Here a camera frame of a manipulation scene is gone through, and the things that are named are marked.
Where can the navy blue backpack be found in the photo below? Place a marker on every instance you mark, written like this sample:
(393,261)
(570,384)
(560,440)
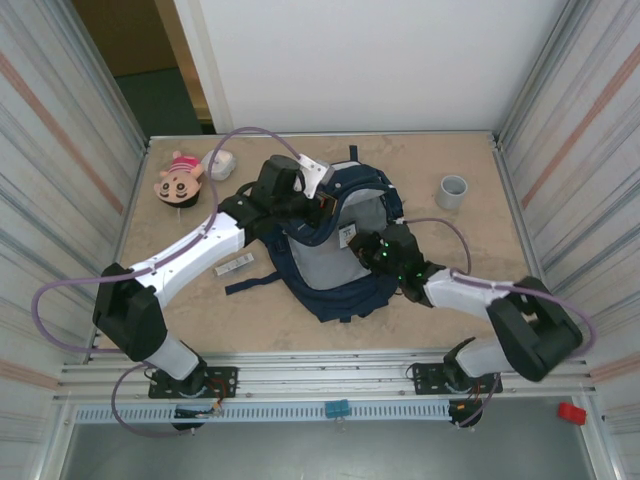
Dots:
(325,260)

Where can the small silver striped packet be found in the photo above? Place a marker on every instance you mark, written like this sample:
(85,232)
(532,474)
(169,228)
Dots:
(234,264)

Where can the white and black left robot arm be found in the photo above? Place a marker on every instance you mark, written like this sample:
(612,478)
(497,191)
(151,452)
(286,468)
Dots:
(195,250)

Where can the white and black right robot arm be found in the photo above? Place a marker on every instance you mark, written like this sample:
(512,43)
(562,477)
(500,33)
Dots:
(460,295)

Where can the small white plastic case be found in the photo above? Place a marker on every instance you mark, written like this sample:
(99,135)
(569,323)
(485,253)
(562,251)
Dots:
(225,165)

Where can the grey cup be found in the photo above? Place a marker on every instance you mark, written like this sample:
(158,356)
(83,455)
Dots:
(451,195)

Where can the plush doll with pink hat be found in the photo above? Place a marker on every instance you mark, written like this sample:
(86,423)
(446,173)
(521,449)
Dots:
(177,187)

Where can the red plastic block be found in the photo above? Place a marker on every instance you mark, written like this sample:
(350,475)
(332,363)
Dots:
(571,414)

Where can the aluminium mounting rail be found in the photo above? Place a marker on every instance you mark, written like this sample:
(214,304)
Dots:
(325,372)

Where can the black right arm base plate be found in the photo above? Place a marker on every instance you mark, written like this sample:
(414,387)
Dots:
(425,375)

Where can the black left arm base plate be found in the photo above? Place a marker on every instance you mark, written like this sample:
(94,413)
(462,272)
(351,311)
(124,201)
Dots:
(225,375)

